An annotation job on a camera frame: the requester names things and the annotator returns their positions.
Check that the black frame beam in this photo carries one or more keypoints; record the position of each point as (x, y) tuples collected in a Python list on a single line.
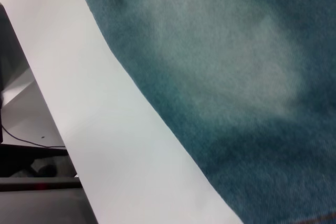
[(26, 151)]

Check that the blue denim shorts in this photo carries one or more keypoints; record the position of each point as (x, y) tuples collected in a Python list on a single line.
[(236, 77)]

